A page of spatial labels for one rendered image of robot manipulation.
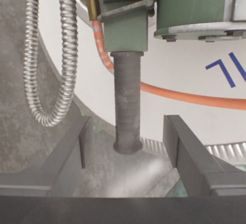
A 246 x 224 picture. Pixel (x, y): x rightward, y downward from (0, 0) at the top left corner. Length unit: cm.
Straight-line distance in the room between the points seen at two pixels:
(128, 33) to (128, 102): 8
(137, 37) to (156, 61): 19
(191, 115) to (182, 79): 8
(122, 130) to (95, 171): 85
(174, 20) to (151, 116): 30
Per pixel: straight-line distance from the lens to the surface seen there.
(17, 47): 107
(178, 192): 159
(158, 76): 40
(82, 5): 58
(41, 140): 96
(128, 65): 21
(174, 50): 37
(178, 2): 18
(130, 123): 23
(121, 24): 22
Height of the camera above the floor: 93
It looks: 49 degrees down
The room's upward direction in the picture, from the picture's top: 69 degrees clockwise
